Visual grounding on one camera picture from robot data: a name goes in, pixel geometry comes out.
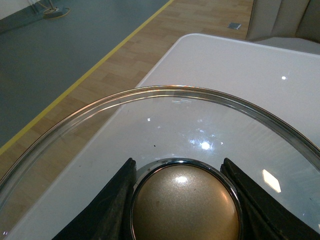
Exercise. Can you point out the yellow floor stand base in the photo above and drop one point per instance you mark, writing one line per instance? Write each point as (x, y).
(55, 13)

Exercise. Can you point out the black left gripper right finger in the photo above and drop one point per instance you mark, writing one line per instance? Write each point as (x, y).
(263, 217)

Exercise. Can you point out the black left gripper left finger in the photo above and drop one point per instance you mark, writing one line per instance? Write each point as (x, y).
(107, 216)

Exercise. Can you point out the glass pot lid gold knob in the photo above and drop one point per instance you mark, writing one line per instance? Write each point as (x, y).
(179, 137)

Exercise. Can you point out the left beige upholstered chair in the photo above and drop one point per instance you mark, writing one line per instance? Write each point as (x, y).
(285, 19)

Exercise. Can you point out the floor outlet plate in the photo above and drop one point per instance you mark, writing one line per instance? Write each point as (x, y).
(235, 26)

